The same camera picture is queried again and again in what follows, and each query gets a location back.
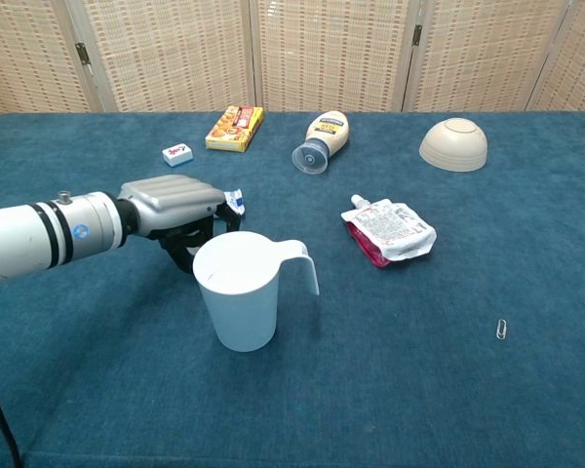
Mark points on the white blue toothpaste tube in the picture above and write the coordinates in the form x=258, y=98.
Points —
x=235, y=200

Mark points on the beige upturned bowl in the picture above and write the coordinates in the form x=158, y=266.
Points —
x=453, y=146

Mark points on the metal paper clip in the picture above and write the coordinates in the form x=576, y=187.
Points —
x=501, y=330

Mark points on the bamboo folding screen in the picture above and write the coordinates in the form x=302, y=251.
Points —
x=331, y=53

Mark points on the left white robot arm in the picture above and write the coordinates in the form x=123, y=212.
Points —
x=29, y=234

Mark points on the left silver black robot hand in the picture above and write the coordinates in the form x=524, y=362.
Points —
x=170, y=200

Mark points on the yellow curry box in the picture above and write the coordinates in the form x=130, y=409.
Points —
x=234, y=129

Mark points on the white mahjong tile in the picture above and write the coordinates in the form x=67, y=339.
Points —
x=178, y=155

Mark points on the white spout pouch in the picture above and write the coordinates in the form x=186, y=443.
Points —
x=395, y=229

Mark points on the black screen hinge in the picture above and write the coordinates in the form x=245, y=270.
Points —
x=83, y=52
x=417, y=35

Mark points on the blue tablecloth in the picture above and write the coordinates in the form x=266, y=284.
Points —
x=419, y=380

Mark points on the mayonnaise squeeze bottle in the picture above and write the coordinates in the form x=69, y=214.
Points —
x=324, y=136

